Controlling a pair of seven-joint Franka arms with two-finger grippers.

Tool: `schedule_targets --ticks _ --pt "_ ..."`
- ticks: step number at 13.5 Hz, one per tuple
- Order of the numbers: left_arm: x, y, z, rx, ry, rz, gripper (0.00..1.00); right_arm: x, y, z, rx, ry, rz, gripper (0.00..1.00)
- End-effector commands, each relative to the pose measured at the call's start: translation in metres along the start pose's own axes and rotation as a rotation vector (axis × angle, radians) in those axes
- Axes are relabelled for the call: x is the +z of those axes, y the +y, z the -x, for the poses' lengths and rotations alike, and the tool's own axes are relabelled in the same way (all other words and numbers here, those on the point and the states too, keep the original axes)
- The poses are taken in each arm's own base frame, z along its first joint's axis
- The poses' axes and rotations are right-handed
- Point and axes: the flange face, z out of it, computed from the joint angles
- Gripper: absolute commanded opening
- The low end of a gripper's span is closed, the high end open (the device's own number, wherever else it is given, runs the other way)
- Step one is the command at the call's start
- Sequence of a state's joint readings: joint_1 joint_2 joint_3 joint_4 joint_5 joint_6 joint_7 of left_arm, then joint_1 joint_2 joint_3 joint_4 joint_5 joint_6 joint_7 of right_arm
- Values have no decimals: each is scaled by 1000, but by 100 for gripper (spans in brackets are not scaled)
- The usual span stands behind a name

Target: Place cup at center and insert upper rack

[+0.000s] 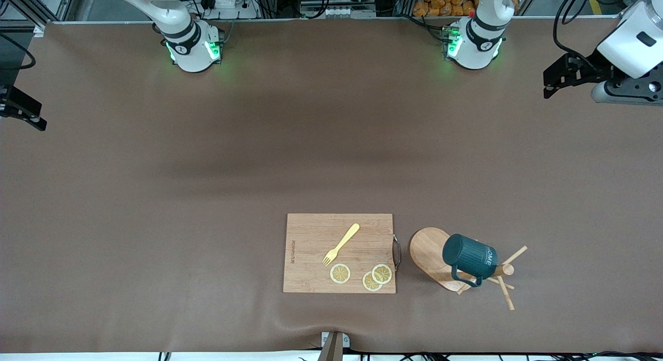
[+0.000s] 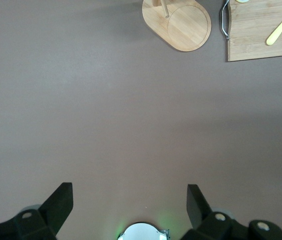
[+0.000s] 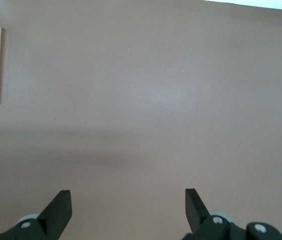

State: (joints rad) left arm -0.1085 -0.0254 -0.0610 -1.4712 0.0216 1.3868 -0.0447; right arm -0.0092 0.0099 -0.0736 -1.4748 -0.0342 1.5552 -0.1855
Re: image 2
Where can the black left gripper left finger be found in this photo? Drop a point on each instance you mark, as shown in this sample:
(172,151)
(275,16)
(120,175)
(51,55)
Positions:
(53,210)

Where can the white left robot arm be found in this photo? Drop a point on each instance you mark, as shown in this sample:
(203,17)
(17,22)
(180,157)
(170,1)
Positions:
(142,232)

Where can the wooden cup rack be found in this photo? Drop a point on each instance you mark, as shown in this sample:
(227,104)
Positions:
(185,27)

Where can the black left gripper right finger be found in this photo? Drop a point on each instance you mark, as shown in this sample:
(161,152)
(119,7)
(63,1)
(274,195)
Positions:
(201,212)

